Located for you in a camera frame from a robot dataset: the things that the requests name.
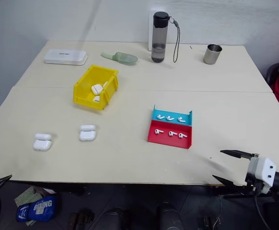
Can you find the blue boxing glove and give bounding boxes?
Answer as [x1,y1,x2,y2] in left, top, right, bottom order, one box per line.
[16,194,58,223]

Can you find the green paper sheet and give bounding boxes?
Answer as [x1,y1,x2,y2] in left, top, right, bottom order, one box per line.
[14,186,56,207]

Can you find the red and blue tray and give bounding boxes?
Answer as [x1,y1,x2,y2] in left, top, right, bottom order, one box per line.
[147,104,193,150]

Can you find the dark rounded shape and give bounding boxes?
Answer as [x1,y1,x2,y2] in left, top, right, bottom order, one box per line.
[100,207,131,230]
[158,202,179,230]

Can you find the white earbud cases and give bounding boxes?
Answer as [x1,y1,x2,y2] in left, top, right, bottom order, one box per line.
[91,83,104,95]

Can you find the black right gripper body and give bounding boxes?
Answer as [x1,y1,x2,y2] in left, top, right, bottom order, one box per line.
[244,153,267,196]

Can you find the white earbud case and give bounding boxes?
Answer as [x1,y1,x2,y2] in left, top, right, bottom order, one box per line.
[79,124,97,142]
[33,133,53,151]

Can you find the black chair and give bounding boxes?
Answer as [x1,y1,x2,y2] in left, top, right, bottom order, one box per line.
[265,61,279,87]

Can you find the grey bottle with black lid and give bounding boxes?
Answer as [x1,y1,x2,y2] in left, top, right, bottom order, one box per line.
[151,11,171,64]

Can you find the dark brown floor object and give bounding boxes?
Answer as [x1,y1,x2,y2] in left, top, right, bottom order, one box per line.
[69,209,94,228]

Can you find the white flat rectangular box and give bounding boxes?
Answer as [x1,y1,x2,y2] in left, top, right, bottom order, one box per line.
[43,48,89,66]

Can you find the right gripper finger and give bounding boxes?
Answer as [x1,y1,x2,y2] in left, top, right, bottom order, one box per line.
[220,149,260,160]
[212,174,249,190]

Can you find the yellow plastic bin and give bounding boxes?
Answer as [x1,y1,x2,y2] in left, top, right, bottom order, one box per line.
[72,64,120,111]

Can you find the grey bottle carry strap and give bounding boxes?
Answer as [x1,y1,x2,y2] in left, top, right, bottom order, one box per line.
[168,16,181,63]

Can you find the stainless steel cup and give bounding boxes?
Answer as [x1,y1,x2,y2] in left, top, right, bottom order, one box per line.
[203,44,223,65]

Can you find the green plastic scoop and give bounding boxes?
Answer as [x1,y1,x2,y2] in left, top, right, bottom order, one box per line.
[100,51,139,66]

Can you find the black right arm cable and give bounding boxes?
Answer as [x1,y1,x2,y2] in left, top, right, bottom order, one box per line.
[254,189,274,230]

